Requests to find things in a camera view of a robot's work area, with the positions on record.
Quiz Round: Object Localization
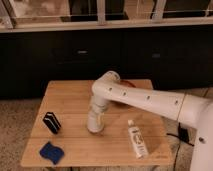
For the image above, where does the black power adapter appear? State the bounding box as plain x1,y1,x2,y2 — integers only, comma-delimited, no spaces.
178,125,189,142

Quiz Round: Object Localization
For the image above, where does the wooden table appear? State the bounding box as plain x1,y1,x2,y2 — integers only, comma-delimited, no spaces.
21,81,173,167

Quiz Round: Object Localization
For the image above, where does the black cable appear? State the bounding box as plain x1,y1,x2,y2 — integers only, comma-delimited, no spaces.
166,132,196,171

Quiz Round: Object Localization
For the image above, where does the white tube bottle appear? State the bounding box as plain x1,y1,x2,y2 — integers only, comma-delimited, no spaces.
128,120,149,158

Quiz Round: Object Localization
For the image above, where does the orange bowl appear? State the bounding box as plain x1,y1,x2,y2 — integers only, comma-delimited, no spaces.
109,79,138,108

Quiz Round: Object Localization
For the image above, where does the blue sponge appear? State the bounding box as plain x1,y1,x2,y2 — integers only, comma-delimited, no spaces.
39,142,64,165

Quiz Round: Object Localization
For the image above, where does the white ceramic cup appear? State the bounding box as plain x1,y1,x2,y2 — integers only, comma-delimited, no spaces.
87,111,104,133

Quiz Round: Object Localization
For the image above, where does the dark cabinet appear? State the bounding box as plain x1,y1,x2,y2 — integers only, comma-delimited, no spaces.
0,26,213,99

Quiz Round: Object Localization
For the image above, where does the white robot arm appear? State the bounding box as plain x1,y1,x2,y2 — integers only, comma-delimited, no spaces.
87,71,213,171

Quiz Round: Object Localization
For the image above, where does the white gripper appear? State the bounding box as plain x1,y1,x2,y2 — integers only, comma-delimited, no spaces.
88,95,109,117

